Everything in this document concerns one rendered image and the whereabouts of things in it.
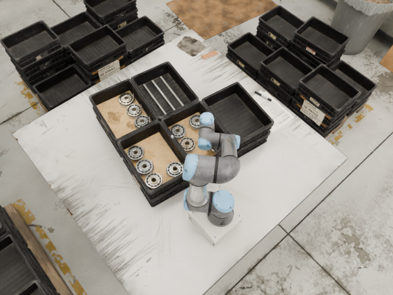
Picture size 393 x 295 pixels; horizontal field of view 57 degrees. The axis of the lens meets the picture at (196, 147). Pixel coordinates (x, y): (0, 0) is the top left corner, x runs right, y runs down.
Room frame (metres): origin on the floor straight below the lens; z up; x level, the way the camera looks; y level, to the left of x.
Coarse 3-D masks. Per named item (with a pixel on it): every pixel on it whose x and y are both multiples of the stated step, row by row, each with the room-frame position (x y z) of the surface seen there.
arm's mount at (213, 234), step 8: (192, 216) 0.71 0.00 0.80; (200, 216) 0.71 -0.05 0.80; (240, 216) 0.73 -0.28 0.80; (200, 224) 0.66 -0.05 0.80; (208, 224) 0.67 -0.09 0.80; (232, 224) 0.68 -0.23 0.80; (208, 232) 0.62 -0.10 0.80; (216, 232) 0.62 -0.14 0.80; (224, 232) 0.63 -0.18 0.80; (208, 240) 0.60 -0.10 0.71; (216, 240) 0.58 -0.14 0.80
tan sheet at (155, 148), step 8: (152, 136) 1.21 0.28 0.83; (160, 136) 1.21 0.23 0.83; (136, 144) 1.14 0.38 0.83; (144, 144) 1.15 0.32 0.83; (152, 144) 1.15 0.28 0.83; (160, 144) 1.16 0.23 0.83; (144, 152) 1.09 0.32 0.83; (152, 152) 1.09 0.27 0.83; (160, 152) 1.10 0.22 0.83; (168, 152) 1.10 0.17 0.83; (160, 160) 1.04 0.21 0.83; (168, 160) 1.04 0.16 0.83; (176, 160) 1.05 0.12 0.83; (160, 168) 0.99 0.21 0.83; (144, 176) 0.93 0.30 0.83
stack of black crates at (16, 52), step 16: (16, 32) 2.31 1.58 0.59; (32, 32) 2.39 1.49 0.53; (48, 32) 2.42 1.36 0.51; (16, 48) 2.23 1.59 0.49; (32, 48) 2.24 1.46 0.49; (48, 48) 2.20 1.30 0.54; (16, 64) 2.05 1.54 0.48; (32, 64) 2.06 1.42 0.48; (48, 64) 2.15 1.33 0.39; (64, 64) 2.25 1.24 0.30; (32, 80) 2.03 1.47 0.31
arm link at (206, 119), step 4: (204, 112) 1.14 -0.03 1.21; (208, 112) 1.14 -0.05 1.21; (200, 116) 1.12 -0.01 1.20; (204, 116) 1.12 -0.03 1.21; (208, 116) 1.12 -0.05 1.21; (212, 116) 1.12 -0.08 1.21; (200, 120) 1.10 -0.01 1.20; (204, 120) 1.09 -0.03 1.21; (208, 120) 1.09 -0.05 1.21; (212, 120) 1.10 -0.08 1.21; (200, 124) 1.10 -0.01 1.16; (204, 124) 1.08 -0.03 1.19; (208, 124) 1.08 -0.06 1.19; (212, 124) 1.09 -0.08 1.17; (212, 128) 1.07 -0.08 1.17
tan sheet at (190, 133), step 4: (184, 120) 1.35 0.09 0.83; (188, 120) 1.35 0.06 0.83; (180, 124) 1.31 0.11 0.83; (184, 124) 1.32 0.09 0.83; (188, 124) 1.32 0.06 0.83; (188, 128) 1.29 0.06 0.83; (188, 132) 1.26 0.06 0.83; (192, 132) 1.26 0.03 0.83; (196, 132) 1.26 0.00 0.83; (188, 136) 1.22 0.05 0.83; (192, 136) 1.23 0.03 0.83; (196, 136) 1.23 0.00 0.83; (196, 140) 1.20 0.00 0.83; (196, 144) 1.17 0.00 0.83; (196, 148) 1.14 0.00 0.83; (192, 152) 1.11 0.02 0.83; (196, 152) 1.11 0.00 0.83; (200, 152) 1.11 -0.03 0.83; (204, 152) 1.12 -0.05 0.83; (208, 152) 1.12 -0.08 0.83
